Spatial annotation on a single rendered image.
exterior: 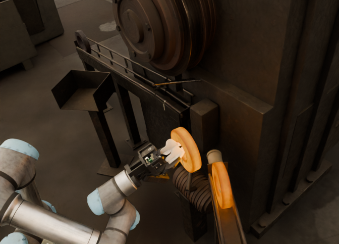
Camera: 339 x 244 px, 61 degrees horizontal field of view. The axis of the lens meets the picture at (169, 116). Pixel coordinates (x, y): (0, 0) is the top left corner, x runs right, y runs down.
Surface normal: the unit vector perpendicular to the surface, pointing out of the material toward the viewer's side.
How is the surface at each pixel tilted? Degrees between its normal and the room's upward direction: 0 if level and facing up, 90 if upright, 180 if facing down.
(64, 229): 36
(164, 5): 62
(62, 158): 0
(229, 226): 6
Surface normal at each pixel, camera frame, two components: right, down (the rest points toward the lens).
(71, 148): -0.12, -0.75
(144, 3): 0.33, -0.22
